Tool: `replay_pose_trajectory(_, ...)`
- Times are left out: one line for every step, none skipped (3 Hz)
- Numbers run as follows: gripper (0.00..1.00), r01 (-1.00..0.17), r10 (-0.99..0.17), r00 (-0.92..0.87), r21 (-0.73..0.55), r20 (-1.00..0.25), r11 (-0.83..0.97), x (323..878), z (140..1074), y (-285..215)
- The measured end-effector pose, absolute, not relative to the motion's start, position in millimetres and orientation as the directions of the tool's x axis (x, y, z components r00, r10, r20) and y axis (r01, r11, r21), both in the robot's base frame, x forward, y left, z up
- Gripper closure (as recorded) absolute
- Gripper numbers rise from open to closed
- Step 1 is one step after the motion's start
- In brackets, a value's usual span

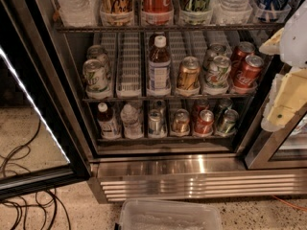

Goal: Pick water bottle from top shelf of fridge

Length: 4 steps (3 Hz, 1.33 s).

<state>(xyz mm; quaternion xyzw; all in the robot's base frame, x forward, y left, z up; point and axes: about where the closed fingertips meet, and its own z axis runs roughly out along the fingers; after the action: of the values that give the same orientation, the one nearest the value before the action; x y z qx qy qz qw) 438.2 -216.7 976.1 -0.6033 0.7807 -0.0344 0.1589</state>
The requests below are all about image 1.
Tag brown tea bottle bottom shelf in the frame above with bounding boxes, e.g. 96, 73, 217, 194
97, 103, 121, 140

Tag rear green can bottom shelf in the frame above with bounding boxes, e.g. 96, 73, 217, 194
214, 98, 233, 120

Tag open glass fridge door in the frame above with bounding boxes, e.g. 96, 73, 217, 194
0, 3, 90, 201

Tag gold can bottom shelf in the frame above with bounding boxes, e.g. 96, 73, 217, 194
172, 109, 190, 133

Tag empty white shelf tray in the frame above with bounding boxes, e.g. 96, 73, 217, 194
116, 33, 142, 98

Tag stainless steel fridge body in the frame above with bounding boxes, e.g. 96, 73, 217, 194
6, 0, 307, 205

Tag small water bottle bottom shelf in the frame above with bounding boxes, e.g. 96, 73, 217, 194
120, 103, 143, 139

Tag front red cola can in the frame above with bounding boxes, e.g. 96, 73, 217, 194
234, 55, 264, 88

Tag closed right fridge door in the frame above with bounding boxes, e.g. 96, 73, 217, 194
243, 95, 307, 170

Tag rear red can bottom shelf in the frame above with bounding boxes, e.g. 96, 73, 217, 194
192, 99, 209, 120

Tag brown tea bottle shelf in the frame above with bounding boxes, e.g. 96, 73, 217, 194
149, 35, 171, 91
97, 103, 121, 140

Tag silver can shelf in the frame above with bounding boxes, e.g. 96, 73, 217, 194
148, 109, 166, 137
153, 100, 166, 116

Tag white green can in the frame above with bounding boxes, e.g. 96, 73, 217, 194
205, 56, 231, 88
202, 43, 226, 70

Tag rear green 7up can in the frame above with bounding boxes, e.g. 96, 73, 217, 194
86, 44, 110, 77

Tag clear plastic bin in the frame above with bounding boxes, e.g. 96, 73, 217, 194
114, 199, 223, 230

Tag top left water bottle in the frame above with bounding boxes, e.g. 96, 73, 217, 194
57, 0, 99, 27

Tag rear silver can bottom shelf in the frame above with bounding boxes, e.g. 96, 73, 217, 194
153, 100, 166, 116

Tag front green 7up can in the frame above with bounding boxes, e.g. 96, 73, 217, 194
83, 59, 108, 93

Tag orange floor cable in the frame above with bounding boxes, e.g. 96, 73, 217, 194
272, 195, 307, 213

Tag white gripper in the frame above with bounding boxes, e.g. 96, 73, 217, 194
259, 0, 307, 132

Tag black floor cables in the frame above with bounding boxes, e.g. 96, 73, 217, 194
0, 118, 72, 230

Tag front white green can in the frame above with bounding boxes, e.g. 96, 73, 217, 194
205, 56, 231, 88

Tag green 7up can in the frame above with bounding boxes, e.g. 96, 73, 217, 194
86, 44, 110, 77
83, 59, 108, 93

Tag rear red cola can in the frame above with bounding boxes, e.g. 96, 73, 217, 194
230, 41, 255, 78

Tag brown tea bottle middle shelf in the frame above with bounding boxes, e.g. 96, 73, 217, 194
149, 35, 171, 91

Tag rear white green can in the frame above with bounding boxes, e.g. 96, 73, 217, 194
202, 43, 226, 70

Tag gold can middle shelf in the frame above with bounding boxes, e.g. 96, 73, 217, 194
177, 57, 201, 90

